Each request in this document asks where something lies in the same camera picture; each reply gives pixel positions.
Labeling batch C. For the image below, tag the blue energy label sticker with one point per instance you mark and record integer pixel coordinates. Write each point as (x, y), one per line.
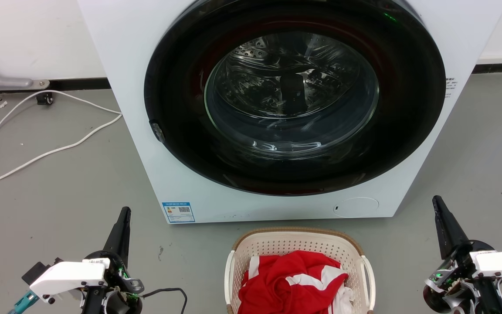
(178, 212)

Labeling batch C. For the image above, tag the steel washer drum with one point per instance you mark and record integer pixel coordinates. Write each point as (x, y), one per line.
(255, 78)

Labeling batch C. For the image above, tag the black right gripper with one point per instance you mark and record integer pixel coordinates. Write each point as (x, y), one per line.
(460, 261)

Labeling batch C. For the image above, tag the white front-load washing machine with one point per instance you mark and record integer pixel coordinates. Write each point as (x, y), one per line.
(124, 65)

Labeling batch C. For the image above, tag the black wall baseboard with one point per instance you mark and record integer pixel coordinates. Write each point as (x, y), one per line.
(81, 83)
(501, 68)

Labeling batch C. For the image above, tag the white plastic laundry basket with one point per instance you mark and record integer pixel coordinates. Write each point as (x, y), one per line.
(286, 242)

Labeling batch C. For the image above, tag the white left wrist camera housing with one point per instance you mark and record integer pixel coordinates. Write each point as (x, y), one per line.
(68, 274)

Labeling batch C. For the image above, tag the grey wall pipe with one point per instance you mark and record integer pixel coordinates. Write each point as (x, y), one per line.
(2, 81)

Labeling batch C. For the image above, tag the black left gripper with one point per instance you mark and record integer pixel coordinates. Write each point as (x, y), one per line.
(118, 301)

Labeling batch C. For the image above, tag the red and white garment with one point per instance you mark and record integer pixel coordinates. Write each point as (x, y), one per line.
(286, 288)

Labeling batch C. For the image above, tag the small black caster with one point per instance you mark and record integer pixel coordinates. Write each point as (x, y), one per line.
(44, 99)

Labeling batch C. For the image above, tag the small printed text label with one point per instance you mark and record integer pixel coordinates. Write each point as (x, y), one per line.
(450, 82)

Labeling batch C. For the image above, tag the black round washer door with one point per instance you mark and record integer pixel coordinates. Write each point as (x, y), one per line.
(181, 87)

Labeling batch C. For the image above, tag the grey washer door latch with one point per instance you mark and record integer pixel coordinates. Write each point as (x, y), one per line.
(157, 132)

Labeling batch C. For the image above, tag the round white filter cover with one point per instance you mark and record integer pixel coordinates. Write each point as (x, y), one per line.
(357, 207)

